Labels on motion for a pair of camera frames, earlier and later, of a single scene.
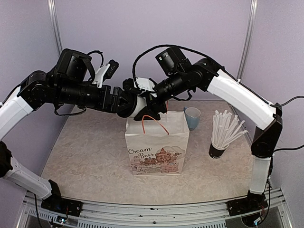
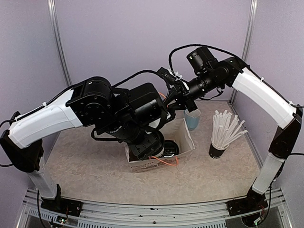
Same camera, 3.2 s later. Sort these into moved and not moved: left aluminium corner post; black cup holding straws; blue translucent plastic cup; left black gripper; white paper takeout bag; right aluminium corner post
Moved: left black gripper; white paper takeout bag
Not moved: left aluminium corner post; right aluminium corner post; black cup holding straws; blue translucent plastic cup
